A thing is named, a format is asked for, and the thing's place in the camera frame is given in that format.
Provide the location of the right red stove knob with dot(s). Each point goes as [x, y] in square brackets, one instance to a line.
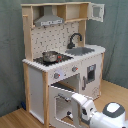
[74, 69]

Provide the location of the red stove knob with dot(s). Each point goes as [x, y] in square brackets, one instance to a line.
[56, 75]
[74, 69]

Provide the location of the black toy faucet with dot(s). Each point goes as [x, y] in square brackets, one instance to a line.
[71, 43]

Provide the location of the black toy stovetop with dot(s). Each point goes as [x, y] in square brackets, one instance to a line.
[60, 58]

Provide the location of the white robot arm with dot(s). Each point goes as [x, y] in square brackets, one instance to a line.
[112, 116]

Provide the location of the left red stove knob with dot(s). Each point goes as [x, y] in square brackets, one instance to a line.
[56, 75]

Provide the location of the grey toy sink basin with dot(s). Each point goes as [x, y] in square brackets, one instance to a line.
[79, 51]

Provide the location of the white microwave cabinet door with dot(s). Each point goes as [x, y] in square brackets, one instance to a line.
[96, 12]

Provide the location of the silver toy pot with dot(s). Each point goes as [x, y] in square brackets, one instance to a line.
[50, 56]

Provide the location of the white oven door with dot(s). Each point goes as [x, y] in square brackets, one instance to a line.
[59, 106]

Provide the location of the white fridge door with dispenser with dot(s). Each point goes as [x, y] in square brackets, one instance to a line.
[91, 71]

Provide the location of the wooden toy kitchen unit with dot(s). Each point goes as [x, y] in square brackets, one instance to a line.
[38, 78]

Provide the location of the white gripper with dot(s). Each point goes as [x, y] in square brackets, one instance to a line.
[82, 107]

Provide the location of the grey range hood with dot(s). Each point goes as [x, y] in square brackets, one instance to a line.
[48, 18]

